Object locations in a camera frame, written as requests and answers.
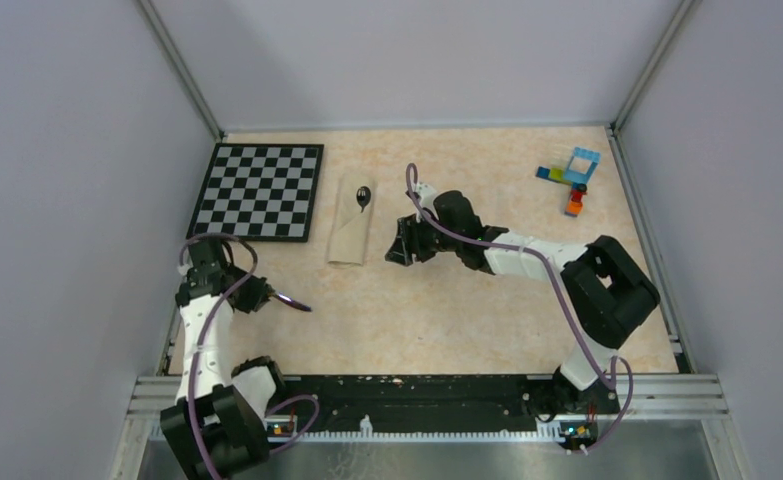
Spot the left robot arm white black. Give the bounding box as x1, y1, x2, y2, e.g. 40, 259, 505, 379
160, 234, 288, 479

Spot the black spoon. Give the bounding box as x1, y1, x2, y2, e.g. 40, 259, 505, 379
356, 185, 372, 213

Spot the white slotted cable duct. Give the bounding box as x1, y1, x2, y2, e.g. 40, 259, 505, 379
267, 422, 565, 443

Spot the colourful toy brick structure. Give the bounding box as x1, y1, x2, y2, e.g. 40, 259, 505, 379
536, 147, 601, 217

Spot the beige cloth napkin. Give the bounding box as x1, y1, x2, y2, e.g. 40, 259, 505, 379
326, 172, 377, 269

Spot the black white checkerboard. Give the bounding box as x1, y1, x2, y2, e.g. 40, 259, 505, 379
186, 143, 325, 243

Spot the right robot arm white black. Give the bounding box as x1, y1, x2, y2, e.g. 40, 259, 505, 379
385, 190, 660, 412

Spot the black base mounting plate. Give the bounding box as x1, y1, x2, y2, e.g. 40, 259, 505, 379
274, 374, 620, 438

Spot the iridescent rainbow knife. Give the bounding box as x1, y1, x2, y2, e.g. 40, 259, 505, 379
270, 291, 312, 312

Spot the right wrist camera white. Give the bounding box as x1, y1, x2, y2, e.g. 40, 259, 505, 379
409, 182, 438, 222

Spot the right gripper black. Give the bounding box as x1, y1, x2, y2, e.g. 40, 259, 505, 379
386, 209, 462, 266

